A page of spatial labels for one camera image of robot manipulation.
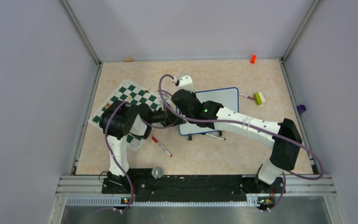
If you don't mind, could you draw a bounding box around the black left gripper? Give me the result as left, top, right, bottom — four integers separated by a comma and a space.
146, 104, 186, 128

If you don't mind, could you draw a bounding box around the blue framed whiteboard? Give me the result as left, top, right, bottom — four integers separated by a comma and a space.
179, 87, 239, 140

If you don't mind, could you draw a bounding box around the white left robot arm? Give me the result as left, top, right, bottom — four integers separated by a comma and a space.
99, 100, 185, 193

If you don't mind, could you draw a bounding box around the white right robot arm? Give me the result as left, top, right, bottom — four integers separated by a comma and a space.
171, 89, 303, 192

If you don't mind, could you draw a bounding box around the red cap marker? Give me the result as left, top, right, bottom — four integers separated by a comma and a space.
151, 136, 173, 157

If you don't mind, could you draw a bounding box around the green white chessboard mat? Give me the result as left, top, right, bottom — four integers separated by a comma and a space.
88, 79, 164, 152

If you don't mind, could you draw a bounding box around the black cap marker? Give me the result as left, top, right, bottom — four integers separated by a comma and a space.
205, 133, 226, 140

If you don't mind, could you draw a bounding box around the grey round knob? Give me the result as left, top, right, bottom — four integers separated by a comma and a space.
151, 167, 164, 179

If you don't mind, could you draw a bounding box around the purple cap marker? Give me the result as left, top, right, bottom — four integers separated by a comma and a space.
238, 93, 255, 101

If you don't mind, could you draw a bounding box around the green white toy brick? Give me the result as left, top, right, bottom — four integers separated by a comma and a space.
254, 92, 266, 105

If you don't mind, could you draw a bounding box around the wooden cork piece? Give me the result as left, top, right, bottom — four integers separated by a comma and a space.
124, 57, 133, 62

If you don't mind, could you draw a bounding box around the orange toy block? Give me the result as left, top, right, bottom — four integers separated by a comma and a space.
250, 55, 257, 64

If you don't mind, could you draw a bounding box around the purple toy block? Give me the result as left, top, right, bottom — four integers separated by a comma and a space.
296, 105, 307, 114

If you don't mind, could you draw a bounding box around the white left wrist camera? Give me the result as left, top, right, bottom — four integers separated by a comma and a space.
159, 96, 170, 106

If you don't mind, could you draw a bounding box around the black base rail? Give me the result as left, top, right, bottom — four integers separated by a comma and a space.
102, 168, 283, 203

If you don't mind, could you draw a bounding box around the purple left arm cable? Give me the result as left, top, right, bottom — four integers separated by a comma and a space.
104, 90, 186, 214

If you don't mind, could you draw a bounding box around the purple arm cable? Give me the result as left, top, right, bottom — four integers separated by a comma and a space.
158, 74, 325, 211
104, 90, 186, 214

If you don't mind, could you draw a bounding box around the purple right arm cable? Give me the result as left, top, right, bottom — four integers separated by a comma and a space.
158, 74, 325, 211

